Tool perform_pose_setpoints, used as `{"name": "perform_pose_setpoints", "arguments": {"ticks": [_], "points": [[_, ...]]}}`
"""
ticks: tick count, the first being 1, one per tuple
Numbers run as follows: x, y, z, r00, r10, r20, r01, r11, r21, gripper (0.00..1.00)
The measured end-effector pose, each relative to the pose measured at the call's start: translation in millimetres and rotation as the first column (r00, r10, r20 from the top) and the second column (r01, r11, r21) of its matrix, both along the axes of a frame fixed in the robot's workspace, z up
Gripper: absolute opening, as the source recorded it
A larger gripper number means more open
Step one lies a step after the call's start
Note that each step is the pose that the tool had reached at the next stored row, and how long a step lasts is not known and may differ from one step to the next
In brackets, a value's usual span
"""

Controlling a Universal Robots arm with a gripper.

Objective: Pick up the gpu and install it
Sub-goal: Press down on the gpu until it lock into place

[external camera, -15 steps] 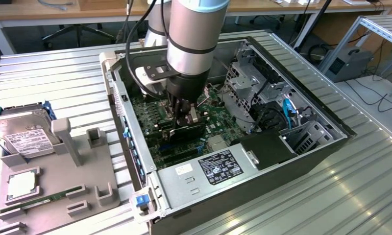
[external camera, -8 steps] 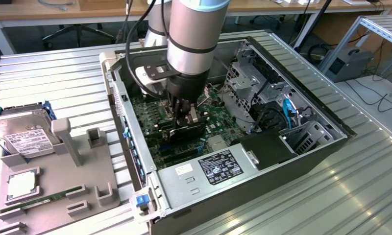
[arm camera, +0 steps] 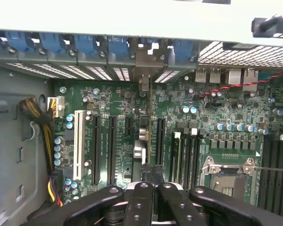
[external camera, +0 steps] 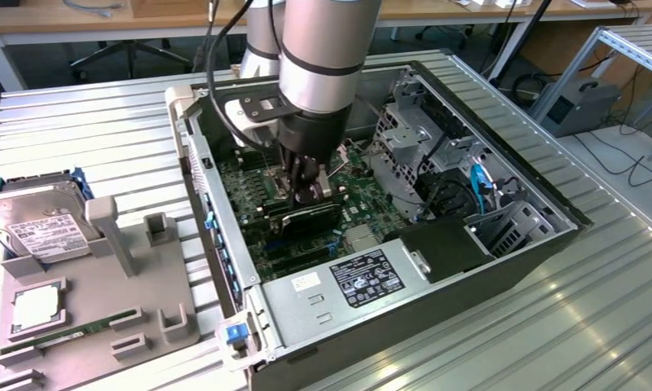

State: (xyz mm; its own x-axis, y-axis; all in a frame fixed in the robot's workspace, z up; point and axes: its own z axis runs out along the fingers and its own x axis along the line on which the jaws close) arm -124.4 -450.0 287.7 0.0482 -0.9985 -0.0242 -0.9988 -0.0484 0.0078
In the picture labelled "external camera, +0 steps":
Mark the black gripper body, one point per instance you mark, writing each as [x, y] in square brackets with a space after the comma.
[312, 134]

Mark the graphics card with black shroud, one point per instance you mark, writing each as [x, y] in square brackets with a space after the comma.
[309, 220]

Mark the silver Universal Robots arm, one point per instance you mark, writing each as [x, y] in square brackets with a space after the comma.
[320, 49]

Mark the CPU socket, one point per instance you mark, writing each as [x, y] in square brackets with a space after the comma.
[280, 185]

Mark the thin locking lever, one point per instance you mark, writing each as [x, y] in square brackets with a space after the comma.
[266, 163]

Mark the metal socket cover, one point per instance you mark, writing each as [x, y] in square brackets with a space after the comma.
[348, 159]

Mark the green motherboard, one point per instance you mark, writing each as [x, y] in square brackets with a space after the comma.
[364, 195]

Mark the silver chipset heatsink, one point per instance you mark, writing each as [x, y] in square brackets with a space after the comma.
[364, 237]

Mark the metal disk bay cage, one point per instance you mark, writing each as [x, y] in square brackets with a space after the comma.
[407, 150]

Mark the black expansion slot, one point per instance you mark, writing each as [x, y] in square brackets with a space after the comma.
[304, 260]

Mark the silver power supply with label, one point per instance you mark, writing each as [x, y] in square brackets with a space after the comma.
[314, 301]

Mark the black plastic cover block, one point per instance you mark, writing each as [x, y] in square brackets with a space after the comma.
[445, 248]

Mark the black office chair base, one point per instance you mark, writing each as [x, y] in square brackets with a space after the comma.
[440, 32]

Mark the open black PC case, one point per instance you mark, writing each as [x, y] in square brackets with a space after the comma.
[412, 326]

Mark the perforated metal disk bay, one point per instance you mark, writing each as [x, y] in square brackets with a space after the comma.
[516, 232]

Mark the blue case latch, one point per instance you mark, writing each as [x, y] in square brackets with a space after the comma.
[236, 334]

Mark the office chair with star base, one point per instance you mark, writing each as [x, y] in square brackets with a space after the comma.
[130, 53]

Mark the wooden desk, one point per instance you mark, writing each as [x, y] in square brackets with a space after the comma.
[141, 20]

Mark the black pole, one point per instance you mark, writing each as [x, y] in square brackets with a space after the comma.
[521, 36]

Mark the grey parts rack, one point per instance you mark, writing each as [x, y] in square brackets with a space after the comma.
[86, 293]

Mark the silver hard disk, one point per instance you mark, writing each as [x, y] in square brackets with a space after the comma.
[26, 220]

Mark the silver CPU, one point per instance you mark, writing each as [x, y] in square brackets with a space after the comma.
[37, 305]

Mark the green RAM stick on rack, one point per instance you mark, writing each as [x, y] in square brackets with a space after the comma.
[60, 338]

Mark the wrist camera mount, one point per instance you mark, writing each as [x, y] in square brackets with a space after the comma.
[254, 114]

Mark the aluminium frame rack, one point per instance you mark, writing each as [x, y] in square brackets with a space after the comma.
[629, 40]

